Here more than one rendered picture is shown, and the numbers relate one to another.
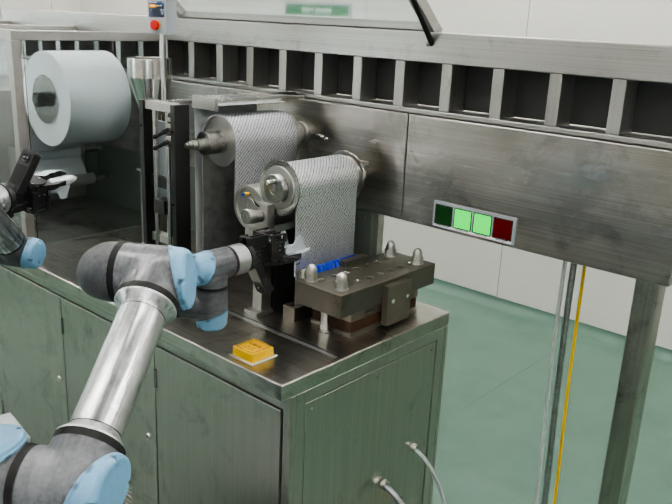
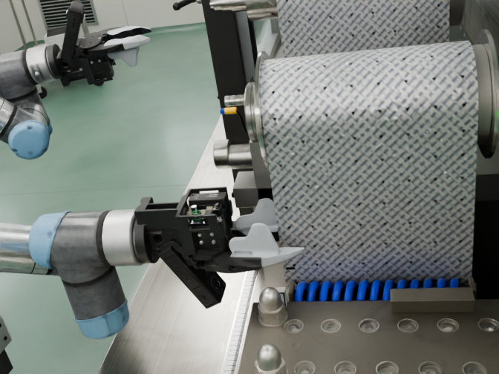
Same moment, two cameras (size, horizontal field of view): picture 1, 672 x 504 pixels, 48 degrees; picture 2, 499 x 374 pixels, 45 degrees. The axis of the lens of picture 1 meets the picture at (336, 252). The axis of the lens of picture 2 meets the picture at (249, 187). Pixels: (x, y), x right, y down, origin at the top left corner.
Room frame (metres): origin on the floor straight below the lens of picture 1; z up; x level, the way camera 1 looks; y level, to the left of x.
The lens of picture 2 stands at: (1.57, -0.45, 1.53)
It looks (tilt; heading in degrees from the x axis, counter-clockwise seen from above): 29 degrees down; 62
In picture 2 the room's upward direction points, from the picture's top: 9 degrees counter-clockwise
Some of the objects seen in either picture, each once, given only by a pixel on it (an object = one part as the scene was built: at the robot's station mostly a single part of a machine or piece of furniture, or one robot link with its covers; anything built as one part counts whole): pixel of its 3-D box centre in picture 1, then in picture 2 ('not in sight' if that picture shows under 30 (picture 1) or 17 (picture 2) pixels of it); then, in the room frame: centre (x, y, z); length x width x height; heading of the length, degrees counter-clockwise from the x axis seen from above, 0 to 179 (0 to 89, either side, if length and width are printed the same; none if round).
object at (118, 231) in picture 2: (236, 258); (131, 236); (1.75, 0.24, 1.11); 0.08 x 0.05 x 0.08; 49
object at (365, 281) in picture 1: (367, 281); (419, 366); (1.94, -0.09, 1.00); 0.40 x 0.16 x 0.06; 139
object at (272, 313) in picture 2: (311, 272); (270, 303); (1.85, 0.06, 1.05); 0.04 x 0.04 x 0.04
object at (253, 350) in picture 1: (253, 350); not in sight; (1.66, 0.19, 0.91); 0.07 x 0.07 x 0.02; 49
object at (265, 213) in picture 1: (258, 259); (262, 229); (1.93, 0.21, 1.05); 0.06 x 0.05 x 0.31; 139
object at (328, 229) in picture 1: (325, 235); (373, 226); (1.99, 0.03, 1.11); 0.23 x 0.01 x 0.18; 139
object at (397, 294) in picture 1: (397, 301); not in sight; (1.89, -0.17, 0.97); 0.10 x 0.03 x 0.11; 139
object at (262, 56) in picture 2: (279, 187); (267, 111); (1.94, 0.15, 1.25); 0.15 x 0.01 x 0.15; 49
